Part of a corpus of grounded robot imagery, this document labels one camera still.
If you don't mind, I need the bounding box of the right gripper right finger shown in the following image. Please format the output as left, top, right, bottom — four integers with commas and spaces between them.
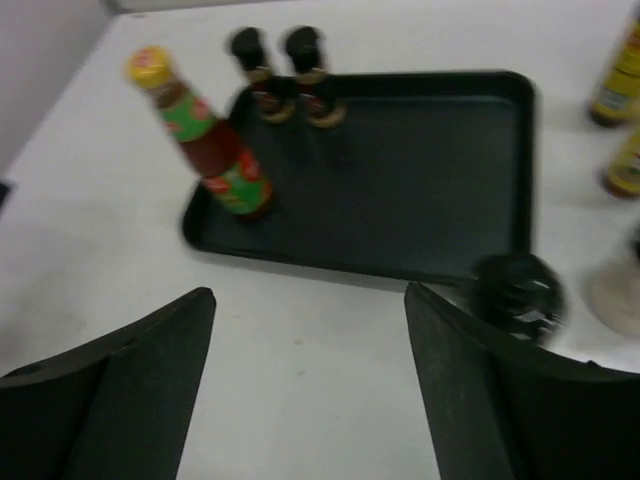
404, 283, 639, 479

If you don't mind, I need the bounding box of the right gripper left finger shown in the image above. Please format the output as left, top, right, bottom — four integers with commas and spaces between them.
1, 287, 216, 479

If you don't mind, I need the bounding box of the clear shaker jar white powder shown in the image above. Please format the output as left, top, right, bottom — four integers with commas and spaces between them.
469, 252, 567, 345
584, 222, 639, 338

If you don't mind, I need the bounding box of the brown sauce bottle yellow label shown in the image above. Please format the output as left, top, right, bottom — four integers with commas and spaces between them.
588, 6, 639, 128
601, 121, 639, 198

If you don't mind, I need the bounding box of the red sauce bottle yellow cap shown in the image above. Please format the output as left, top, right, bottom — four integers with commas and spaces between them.
126, 45, 275, 220

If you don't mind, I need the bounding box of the small spice jar black cap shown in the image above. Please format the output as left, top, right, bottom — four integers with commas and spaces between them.
284, 26, 346, 129
228, 27, 296, 124

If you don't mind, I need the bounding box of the black plastic tray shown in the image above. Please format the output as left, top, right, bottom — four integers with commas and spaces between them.
182, 71, 536, 281

